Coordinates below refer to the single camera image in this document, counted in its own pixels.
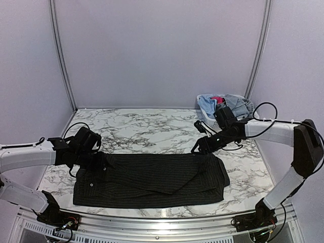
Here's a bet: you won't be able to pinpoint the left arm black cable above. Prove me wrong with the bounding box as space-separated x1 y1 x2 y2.
62 123 102 178

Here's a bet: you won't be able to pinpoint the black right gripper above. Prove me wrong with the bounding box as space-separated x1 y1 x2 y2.
191 127 237 155

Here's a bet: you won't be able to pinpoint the red garment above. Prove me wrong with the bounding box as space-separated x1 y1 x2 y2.
210 96 226 104

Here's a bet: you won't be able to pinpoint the aluminium front rail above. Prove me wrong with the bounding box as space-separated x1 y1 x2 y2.
9 206 304 242

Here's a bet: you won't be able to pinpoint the black pinstriped shirt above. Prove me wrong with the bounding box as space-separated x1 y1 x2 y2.
73 153 230 209

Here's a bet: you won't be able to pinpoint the grey denim jeans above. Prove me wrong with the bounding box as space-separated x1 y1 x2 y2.
214 94 255 119

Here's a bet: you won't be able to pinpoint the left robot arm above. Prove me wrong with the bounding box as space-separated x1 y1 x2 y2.
1 127 101 228

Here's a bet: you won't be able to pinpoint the white plastic laundry basket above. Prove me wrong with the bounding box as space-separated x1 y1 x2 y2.
196 93 260 129

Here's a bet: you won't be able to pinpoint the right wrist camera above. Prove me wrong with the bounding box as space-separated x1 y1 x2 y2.
194 120 213 137

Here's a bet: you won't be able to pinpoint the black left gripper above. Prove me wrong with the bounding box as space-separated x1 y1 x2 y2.
74 150 108 170

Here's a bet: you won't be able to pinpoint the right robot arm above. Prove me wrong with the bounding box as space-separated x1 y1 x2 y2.
191 107 323 232

